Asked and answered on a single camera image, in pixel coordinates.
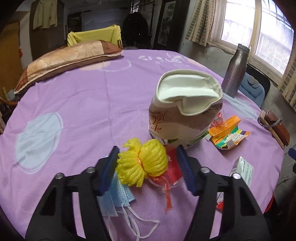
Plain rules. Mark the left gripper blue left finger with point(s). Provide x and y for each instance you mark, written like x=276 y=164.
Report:
x=106 y=169

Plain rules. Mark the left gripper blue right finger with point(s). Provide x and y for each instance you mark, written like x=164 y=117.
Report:
x=188 y=167

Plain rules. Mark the red snack bag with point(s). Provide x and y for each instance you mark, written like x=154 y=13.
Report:
x=170 y=179

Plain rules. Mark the yellow foam fruit net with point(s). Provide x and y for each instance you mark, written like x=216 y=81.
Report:
x=140 y=161

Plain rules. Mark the clear red printed plastic bag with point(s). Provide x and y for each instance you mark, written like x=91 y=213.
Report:
x=220 y=120

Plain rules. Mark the blue face mask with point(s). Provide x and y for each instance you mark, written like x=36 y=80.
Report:
x=117 y=201

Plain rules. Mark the orange cardboard box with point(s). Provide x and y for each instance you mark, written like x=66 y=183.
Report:
x=227 y=135

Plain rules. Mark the white medicine box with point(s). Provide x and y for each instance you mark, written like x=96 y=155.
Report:
x=245 y=170

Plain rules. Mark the purple bed sheet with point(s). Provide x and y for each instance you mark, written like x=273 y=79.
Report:
x=67 y=123

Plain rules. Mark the crushed paper cup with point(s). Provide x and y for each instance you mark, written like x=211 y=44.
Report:
x=183 y=107

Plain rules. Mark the brown leather wallet bag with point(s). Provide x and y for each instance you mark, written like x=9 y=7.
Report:
x=272 y=123

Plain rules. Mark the steel water bottle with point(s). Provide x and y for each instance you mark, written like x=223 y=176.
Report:
x=235 y=71

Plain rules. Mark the black chair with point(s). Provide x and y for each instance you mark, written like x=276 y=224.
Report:
x=260 y=77

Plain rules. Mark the brown beige pillow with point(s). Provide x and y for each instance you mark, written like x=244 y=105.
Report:
x=65 y=59

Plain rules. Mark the yellow cloth on chair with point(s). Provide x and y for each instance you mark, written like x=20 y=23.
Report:
x=110 y=34

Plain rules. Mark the dark wooden wardrobe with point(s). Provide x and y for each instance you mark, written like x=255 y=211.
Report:
x=44 y=40

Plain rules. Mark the checked window curtain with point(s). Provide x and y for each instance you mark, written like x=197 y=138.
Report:
x=206 y=23

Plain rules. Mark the beige hanging shirt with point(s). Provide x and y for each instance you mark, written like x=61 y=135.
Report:
x=46 y=14

